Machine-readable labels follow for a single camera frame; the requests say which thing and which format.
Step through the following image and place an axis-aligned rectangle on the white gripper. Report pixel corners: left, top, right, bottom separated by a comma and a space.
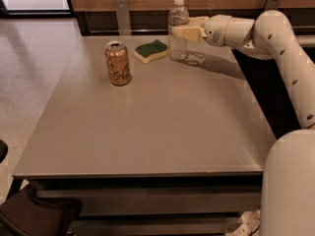
172, 15, 255, 48

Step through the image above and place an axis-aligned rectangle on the clear plastic water bottle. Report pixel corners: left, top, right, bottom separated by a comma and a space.
168, 0, 189, 61

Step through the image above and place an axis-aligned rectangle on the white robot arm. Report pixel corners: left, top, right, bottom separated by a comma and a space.
172, 10, 315, 236

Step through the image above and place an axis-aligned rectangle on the green and yellow sponge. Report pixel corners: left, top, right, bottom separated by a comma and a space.
134, 39, 168, 64

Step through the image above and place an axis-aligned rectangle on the orange soda can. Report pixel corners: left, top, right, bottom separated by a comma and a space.
104, 40, 132, 87

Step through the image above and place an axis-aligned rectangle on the grey upper drawer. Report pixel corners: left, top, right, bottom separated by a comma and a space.
36, 187, 261, 216

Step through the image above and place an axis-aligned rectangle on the grey drawer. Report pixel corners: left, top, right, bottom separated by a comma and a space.
36, 187, 261, 216
70, 217, 241, 236

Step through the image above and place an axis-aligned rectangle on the grey lower drawer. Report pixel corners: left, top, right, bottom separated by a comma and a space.
70, 217, 241, 236

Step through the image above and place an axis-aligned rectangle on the dark brown chair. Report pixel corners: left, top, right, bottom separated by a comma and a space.
0, 185, 82, 236

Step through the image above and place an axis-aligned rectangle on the left metal wall bracket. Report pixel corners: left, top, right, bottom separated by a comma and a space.
114, 0, 132, 35

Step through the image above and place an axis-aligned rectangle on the metal wall bracket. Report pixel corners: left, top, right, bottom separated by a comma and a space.
264, 0, 282, 11
114, 0, 132, 35

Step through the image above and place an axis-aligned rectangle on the right metal wall bracket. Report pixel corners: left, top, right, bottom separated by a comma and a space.
264, 0, 282, 11

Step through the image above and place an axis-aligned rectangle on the metal rail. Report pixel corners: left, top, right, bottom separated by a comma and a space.
90, 27, 315, 35

